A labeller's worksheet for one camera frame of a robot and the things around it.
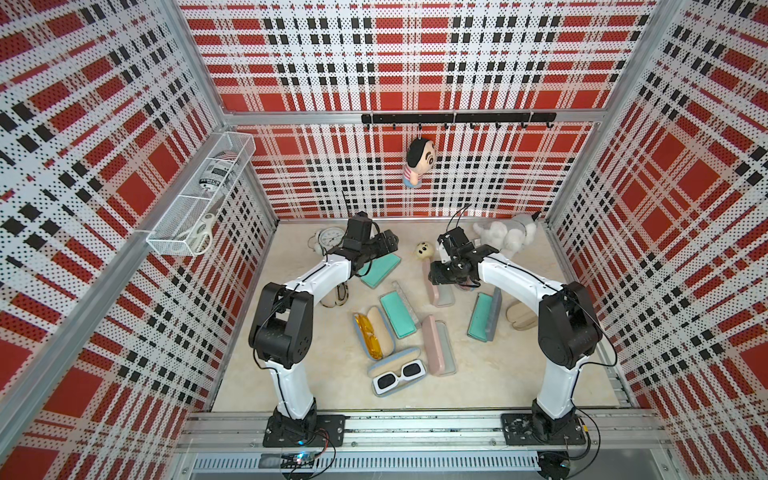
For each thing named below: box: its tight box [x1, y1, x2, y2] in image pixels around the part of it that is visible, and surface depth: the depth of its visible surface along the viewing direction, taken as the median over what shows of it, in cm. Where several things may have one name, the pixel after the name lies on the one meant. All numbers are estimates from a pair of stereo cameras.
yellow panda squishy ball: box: [416, 241, 434, 260], surface depth 110 cm
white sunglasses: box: [373, 359, 426, 395], surface depth 82 cm
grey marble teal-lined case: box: [358, 253, 402, 289], surface depth 106 cm
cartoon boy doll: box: [403, 138, 436, 188], surface depth 94 cm
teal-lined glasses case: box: [378, 280, 421, 340], surface depth 95 cm
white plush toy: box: [473, 221, 537, 257], surface depth 107 cm
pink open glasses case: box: [422, 314, 457, 377], surface depth 85 cm
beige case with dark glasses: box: [319, 281, 349, 308], surface depth 98 cm
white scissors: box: [178, 213, 215, 255], surface depth 69 cm
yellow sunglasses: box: [354, 313, 383, 360], surface depth 90 cm
